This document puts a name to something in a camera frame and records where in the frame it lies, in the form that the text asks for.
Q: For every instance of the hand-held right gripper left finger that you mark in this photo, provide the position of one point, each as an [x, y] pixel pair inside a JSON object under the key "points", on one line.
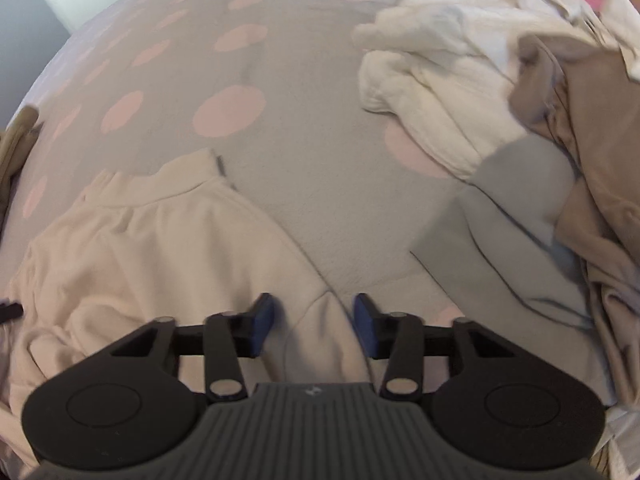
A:
{"points": [[263, 324]]}

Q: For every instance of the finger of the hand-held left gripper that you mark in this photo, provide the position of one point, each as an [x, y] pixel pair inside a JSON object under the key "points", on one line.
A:
{"points": [[9, 311]]}

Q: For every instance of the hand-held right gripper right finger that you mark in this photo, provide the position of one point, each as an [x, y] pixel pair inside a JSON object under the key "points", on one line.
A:
{"points": [[365, 329]]}

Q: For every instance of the cream garment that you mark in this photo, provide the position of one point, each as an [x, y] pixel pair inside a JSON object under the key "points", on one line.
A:
{"points": [[165, 260]]}

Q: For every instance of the grey pink-dotted bedspread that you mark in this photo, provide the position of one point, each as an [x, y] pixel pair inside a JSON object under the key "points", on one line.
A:
{"points": [[300, 185]]}

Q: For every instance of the tan folded garment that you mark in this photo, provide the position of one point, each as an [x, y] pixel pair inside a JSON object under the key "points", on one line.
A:
{"points": [[17, 145]]}

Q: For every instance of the grey garment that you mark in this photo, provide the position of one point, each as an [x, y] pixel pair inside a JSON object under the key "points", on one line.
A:
{"points": [[520, 240]]}

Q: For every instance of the white fluffy garment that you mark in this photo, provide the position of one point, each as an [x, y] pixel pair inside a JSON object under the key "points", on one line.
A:
{"points": [[440, 100]]}

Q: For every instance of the beige garment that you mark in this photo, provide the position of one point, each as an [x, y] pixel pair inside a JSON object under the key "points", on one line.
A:
{"points": [[605, 160]]}

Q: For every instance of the white crumpled garment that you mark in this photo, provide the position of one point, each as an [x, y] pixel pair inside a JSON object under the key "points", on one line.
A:
{"points": [[575, 5]]}

